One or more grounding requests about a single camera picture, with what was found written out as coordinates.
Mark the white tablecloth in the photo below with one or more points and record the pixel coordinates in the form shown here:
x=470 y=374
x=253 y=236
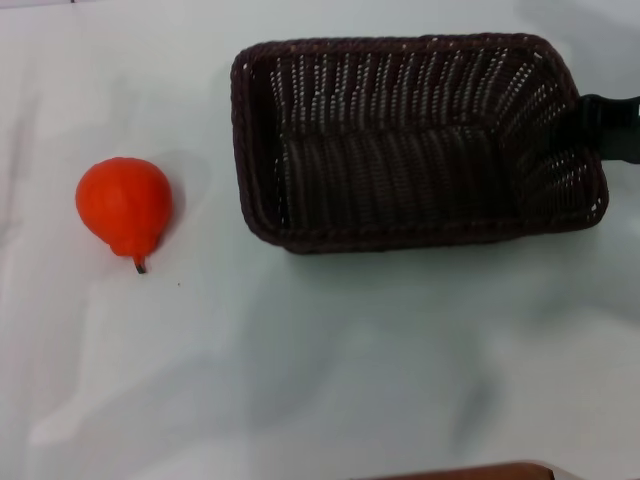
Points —
x=250 y=375

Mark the black woven rectangular basket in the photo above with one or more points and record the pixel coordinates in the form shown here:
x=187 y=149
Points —
x=400 y=175

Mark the brown wooden edge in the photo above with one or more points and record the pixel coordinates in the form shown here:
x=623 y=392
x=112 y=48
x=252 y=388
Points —
x=470 y=472

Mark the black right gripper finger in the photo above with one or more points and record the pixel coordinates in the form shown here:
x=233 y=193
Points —
x=612 y=130

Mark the orange plastic pear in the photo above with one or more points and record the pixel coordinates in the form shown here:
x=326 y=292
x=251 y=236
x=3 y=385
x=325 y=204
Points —
x=122 y=200

